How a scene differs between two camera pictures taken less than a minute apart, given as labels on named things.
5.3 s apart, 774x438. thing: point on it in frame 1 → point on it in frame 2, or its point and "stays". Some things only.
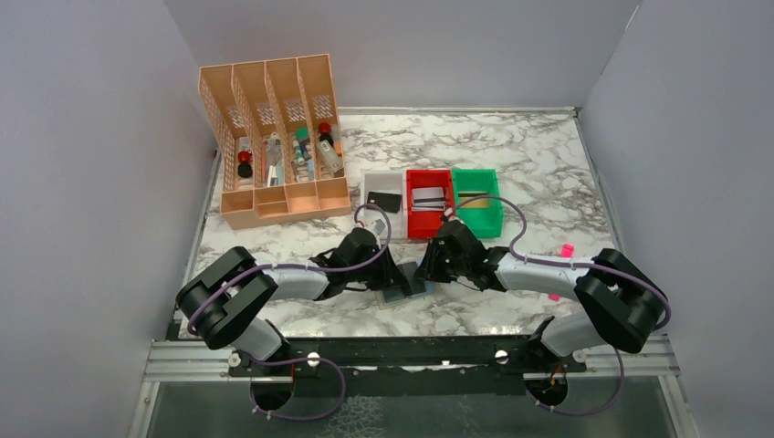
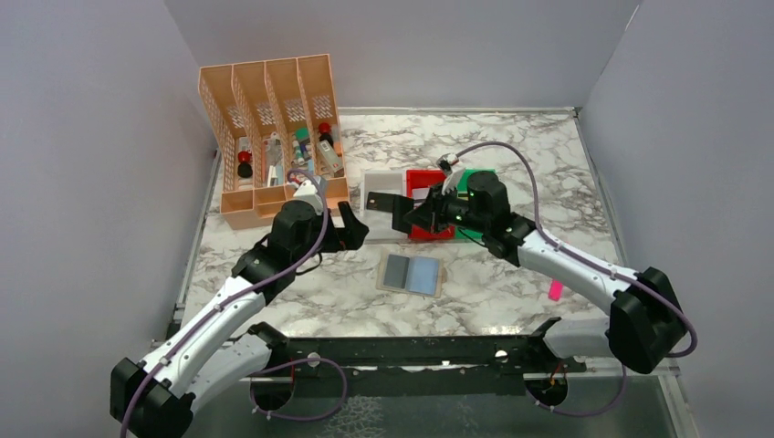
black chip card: (386, 202) stays
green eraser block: (302, 133) stays
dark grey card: (408, 270) → (401, 205)
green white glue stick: (298, 152) stays
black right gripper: (433, 262) → (435, 213)
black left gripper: (391, 272) → (339, 231)
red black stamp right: (324, 130) stays
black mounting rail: (413, 367) stays
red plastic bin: (424, 224) stays
